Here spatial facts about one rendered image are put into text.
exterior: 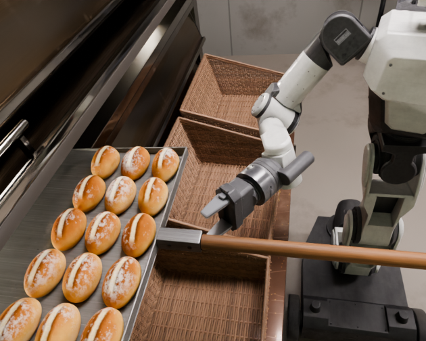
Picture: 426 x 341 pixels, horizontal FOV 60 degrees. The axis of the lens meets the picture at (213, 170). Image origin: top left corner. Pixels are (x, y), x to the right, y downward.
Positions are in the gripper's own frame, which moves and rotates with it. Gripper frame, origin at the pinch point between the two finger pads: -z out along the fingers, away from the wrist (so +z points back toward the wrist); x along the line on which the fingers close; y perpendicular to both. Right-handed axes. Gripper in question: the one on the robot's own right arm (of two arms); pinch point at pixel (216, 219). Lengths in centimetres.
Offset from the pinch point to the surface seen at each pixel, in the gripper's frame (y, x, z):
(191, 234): -0.1, -2.0, -6.9
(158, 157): 20.7, -4.0, 2.3
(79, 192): 26.2, -3.7, -16.2
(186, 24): 106, 14, 86
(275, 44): 176, 110, 252
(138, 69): 69, 2, 31
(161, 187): 13.6, -3.0, -3.1
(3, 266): 25.5, 1.1, -36.6
